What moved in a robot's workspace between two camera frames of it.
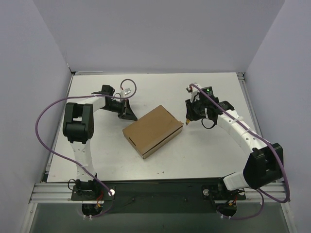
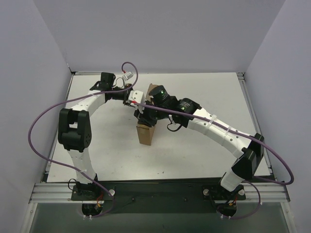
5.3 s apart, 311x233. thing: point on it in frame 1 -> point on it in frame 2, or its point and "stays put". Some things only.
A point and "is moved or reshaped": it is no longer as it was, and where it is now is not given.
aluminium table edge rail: [243, 78] stays put
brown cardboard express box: [153, 131] is moved or reshaped
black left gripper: [124, 109] -> [125, 94]
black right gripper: [192, 110] -> [143, 116]
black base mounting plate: [157, 197] stays put
